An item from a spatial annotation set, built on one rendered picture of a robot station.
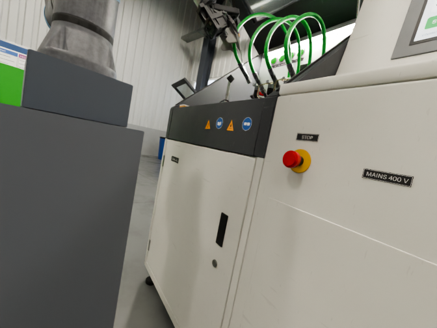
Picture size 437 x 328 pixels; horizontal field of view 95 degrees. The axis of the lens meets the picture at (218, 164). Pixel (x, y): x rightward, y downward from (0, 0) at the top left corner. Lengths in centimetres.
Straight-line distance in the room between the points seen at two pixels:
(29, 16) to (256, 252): 723
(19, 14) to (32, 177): 698
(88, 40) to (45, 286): 50
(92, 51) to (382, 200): 60
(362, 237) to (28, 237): 58
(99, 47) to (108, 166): 26
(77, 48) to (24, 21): 679
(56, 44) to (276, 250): 63
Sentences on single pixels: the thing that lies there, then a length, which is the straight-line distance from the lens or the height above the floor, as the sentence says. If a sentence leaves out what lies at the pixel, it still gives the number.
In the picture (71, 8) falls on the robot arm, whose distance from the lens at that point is 58.
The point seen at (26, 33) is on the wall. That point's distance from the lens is 726.
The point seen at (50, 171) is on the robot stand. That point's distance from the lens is 48.
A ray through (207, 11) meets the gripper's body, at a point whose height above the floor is 129.
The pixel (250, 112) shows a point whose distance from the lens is 60.
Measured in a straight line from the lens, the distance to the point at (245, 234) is 57.
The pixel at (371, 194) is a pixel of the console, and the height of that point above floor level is 77.
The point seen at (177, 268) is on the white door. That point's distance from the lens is 93.
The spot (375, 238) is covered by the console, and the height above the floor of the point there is 70.
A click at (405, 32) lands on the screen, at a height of 118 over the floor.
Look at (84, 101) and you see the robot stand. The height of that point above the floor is 84.
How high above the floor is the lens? 80
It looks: 5 degrees down
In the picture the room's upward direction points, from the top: 11 degrees clockwise
